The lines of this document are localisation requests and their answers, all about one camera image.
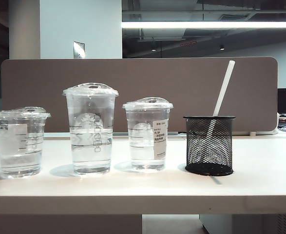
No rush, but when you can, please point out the black mesh pen holder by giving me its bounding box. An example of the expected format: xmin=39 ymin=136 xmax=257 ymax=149
xmin=183 ymin=116 xmax=236 ymax=176

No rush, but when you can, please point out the white straw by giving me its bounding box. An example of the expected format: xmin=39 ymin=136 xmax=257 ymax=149
xmin=207 ymin=60 xmax=236 ymax=147

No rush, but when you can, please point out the medium clear cup with label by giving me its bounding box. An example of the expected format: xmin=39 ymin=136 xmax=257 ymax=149
xmin=122 ymin=97 xmax=174 ymax=172

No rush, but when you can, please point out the large clear lidded cup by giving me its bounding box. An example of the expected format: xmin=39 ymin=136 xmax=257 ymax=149
xmin=62 ymin=82 xmax=120 ymax=176

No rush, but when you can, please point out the small clear lidded cup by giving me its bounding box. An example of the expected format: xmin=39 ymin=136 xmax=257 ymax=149
xmin=0 ymin=106 xmax=52 ymax=179

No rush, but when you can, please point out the brown desk partition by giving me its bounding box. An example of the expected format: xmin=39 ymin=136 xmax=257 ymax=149
xmin=0 ymin=57 xmax=279 ymax=137

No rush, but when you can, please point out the long ceiling light strip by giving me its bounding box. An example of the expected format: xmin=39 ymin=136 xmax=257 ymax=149
xmin=121 ymin=21 xmax=286 ymax=29

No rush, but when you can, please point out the black computer monitor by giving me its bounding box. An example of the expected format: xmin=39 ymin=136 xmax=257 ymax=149
xmin=278 ymin=88 xmax=286 ymax=113

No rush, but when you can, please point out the white partition base rail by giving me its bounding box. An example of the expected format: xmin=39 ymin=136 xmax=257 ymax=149
xmin=44 ymin=131 xmax=180 ymax=136

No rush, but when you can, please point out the metal wall plate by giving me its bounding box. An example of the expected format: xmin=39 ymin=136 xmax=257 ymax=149
xmin=73 ymin=41 xmax=86 ymax=59

